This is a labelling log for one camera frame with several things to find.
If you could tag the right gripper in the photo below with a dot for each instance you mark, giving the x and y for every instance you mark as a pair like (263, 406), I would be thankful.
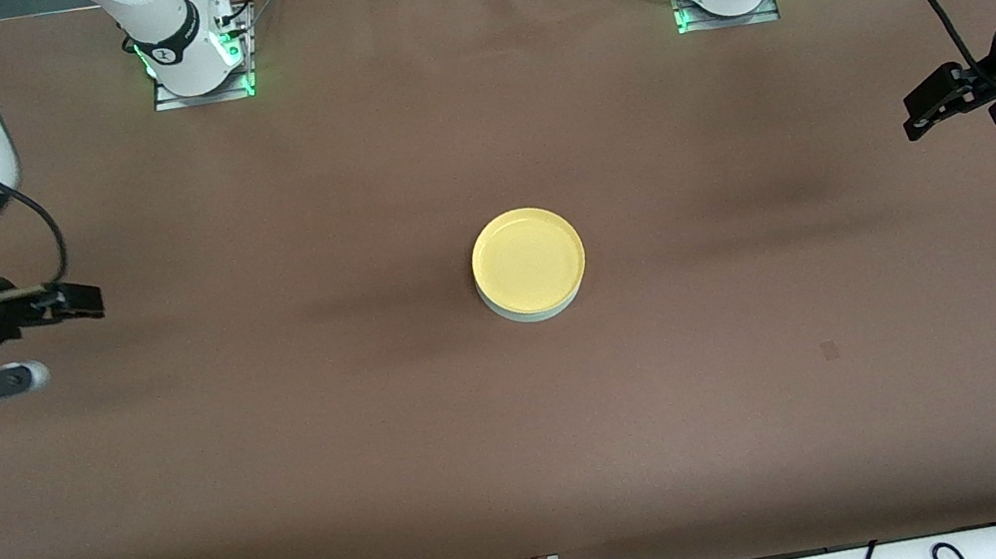
(7, 310)

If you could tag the yellow round plate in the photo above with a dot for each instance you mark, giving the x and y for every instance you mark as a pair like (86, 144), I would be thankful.
(527, 259)

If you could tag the pale green round plate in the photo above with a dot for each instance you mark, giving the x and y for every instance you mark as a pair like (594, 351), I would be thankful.
(535, 316)

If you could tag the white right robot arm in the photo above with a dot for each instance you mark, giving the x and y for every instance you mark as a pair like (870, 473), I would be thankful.
(168, 31)

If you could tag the brown table mat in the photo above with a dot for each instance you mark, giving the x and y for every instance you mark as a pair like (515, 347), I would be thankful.
(472, 122)

